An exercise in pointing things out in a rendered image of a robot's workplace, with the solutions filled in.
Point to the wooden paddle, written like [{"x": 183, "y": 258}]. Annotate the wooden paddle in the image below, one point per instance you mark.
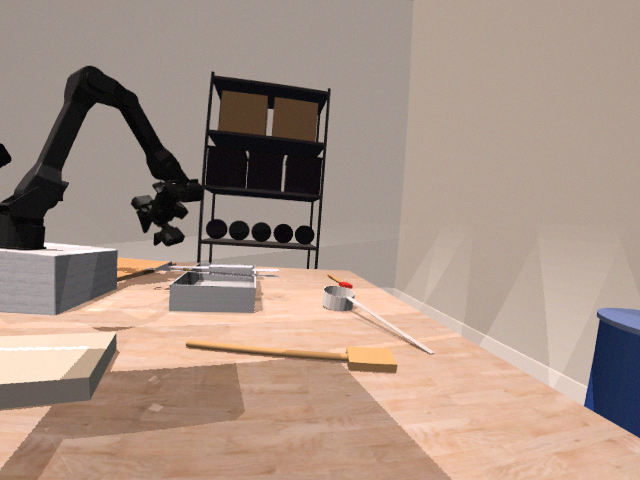
[{"x": 358, "y": 358}]

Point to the beige flat board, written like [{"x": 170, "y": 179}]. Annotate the beige flat board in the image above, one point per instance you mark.
[{"x": 49, "y": 369}]

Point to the light wooden board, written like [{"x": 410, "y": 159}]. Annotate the light wooden board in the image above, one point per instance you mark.
[{"x": 131, "y": 268}]

